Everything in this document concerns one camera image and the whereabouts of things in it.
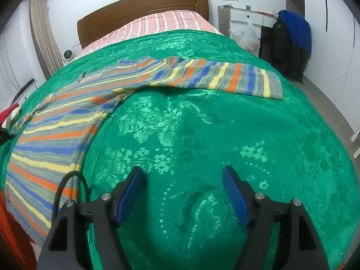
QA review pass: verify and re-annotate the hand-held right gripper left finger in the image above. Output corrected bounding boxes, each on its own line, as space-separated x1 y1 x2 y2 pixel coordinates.
38 165 147 270

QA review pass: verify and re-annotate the red-orange cloth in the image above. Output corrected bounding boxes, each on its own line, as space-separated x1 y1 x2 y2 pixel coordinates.
0 191 37 270

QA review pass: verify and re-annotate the pink striped pillow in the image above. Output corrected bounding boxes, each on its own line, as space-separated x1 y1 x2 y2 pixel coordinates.
74 10 224 59

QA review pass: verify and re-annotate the green floral blanket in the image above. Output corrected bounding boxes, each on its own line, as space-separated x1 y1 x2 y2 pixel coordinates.
0 29 360 270

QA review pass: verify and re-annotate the small white fan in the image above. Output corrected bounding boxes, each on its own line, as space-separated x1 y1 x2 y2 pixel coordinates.
61 49 78 64

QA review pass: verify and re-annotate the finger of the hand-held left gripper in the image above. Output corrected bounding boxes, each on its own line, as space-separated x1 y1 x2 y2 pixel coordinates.
0 128 16 144

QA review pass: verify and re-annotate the beige curtain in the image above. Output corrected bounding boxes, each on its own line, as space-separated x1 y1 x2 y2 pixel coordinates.
29 0 61 79

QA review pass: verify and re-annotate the white plastic bag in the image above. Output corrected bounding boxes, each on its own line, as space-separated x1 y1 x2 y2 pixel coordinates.
228 17 261 52

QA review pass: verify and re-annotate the white wardrobe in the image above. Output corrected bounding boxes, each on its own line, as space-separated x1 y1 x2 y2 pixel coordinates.
284 0 360 158

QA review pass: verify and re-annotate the red cloth item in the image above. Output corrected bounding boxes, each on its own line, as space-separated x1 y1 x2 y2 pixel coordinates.
0 103 20 126

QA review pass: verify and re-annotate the blue knit garment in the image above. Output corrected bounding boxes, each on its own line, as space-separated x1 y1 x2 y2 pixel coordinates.
277 10 312 59

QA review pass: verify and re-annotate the wooden headboard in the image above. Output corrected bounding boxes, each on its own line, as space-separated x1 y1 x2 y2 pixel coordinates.
77 0 210 50

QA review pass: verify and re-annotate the black stick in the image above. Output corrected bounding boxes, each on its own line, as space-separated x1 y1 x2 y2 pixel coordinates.
11 78 36 104

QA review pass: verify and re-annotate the white desk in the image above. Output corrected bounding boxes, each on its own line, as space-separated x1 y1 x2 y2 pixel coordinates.
218 6 279 38

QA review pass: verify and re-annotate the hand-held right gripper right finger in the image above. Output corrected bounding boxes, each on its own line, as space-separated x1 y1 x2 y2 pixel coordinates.
222 165 331 270

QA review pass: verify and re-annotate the striped knit sweater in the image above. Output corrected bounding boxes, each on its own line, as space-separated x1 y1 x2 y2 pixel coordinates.
5 56 284 238

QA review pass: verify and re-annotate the black jacket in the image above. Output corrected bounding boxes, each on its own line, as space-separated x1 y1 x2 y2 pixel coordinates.
269 15 306 83

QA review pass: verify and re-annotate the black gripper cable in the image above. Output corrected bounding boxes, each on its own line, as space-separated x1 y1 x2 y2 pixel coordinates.
52 171 92 217

